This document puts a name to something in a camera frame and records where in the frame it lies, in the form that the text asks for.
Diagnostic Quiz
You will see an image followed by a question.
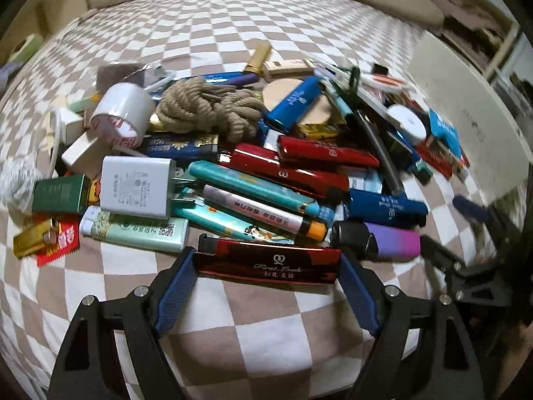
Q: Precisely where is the brown fuzzy pouch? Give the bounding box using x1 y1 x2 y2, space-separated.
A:
97 63 144 92

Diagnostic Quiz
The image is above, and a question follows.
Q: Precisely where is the metallic blue lighter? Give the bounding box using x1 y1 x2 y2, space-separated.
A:
350 189 429 229

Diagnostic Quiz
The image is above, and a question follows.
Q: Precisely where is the blue foil packet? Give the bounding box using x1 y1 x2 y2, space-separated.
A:
429 109 461 159

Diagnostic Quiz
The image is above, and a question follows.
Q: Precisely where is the beige rope bundle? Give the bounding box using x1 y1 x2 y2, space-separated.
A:
154 77 267 142

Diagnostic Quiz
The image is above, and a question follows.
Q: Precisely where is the purple black vape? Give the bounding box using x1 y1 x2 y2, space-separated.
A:
331 221 421 263

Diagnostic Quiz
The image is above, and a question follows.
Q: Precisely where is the white storage box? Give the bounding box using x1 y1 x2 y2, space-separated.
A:
406 31 533 201

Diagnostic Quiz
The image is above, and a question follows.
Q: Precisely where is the small green box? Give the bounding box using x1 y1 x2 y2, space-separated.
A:
31 174 90 214

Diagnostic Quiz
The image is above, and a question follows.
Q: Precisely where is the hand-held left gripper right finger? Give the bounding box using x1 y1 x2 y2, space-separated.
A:
338 250 486 400

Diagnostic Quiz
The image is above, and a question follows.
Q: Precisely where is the glossy red lighter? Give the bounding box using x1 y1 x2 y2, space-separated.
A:
196 233 343 286

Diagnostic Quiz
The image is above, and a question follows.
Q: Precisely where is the beige usb stick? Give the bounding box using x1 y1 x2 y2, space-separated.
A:
262 60 315 78

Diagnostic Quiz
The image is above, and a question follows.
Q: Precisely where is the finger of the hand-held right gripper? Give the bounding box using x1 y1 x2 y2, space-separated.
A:
452 195 506 234
420 234 469 273

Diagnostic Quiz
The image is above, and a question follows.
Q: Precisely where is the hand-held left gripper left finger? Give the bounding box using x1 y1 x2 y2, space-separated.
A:
48 246 201 400

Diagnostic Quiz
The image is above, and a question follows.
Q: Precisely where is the clear tape roll red print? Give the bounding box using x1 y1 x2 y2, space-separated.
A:
89 82 156 148

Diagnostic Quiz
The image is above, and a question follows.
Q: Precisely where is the gold rectangular tube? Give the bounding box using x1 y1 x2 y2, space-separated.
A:
245 43 272 73

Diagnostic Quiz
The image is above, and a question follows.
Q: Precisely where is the white usb charger plug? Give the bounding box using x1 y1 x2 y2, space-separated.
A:
100 155 196 220

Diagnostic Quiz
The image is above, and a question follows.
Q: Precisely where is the checkered bedsheet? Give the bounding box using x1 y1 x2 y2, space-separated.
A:
0 0 533 384

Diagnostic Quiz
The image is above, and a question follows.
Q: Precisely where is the white tape measure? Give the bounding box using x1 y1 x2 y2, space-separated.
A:
386 104 429 142

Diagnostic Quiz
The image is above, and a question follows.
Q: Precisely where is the red snack wrapper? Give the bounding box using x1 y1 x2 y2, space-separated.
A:
37 217 81 267

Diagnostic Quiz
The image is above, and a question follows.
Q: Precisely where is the white string ball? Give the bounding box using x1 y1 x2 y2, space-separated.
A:
0 158 42 213

